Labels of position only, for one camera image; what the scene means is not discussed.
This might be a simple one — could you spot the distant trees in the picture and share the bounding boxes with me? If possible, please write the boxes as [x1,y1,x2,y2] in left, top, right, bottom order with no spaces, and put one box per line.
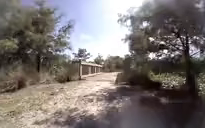
[72,47,125,73]

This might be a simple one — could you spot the low building with openings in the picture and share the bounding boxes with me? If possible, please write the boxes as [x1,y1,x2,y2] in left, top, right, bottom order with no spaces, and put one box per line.
[77,61,104,80]

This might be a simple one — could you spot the dark bush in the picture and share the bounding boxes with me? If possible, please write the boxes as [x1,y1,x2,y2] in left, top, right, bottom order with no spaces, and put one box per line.
[115,65,162,90]

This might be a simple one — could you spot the dry dirt path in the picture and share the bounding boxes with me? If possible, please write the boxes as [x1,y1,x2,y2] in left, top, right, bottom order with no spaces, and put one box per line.
[0,71,205,128]

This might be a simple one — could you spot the green low vegetation patch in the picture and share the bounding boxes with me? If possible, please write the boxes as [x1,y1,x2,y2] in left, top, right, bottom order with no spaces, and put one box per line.
[149,71,205,98]

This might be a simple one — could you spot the stand of trees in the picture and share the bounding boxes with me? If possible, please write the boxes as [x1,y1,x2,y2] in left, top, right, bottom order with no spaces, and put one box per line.
[0,0,76,76]

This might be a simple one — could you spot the dry scrub bushes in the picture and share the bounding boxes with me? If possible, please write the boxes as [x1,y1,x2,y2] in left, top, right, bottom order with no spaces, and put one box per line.
[0,63,80,96]

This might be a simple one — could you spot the large dark tree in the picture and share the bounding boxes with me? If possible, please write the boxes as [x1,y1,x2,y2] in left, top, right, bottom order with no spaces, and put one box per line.
[117,0,205,98]

